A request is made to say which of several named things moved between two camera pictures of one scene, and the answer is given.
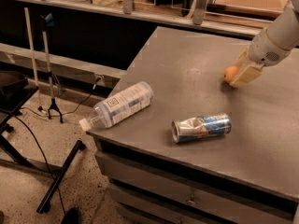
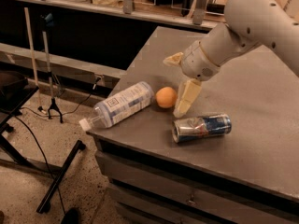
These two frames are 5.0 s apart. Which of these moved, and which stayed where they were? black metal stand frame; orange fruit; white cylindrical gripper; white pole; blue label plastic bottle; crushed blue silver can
Moved: orange fruit; white cylindrical gripper
Stayed: black metal stand frame; crushed blue silver can; white pole; blue label plastic bottle
